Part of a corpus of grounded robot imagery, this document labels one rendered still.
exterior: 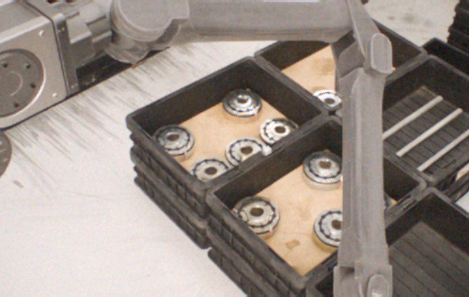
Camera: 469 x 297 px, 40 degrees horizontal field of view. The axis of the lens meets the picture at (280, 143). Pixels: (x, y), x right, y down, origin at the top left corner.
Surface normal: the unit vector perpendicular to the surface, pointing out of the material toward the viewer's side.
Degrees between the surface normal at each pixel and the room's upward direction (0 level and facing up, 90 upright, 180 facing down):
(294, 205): 0
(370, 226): 27
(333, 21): 34
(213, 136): 0
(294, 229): 0
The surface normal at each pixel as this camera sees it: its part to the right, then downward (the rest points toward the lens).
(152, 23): 0.47, -0.30
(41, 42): 0.73, 0.51
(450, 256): 0.07, -0.71
